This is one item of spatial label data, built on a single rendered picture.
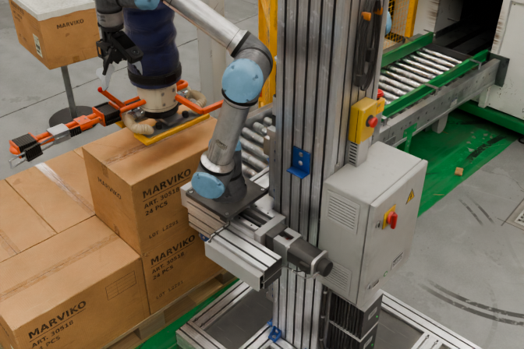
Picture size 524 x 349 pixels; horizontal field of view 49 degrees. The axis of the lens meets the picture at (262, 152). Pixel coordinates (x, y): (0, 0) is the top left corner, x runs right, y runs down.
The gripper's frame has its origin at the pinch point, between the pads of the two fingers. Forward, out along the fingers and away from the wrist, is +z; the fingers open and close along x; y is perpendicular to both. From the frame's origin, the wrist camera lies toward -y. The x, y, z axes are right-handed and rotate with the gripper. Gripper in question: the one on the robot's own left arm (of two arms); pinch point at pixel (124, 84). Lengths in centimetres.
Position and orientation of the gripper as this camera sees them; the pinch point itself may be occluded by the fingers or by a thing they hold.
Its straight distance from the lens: 193.5
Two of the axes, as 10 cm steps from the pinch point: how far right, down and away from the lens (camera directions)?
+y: -7.4, -3.7, 5.5
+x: -6.7, 4.2, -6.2
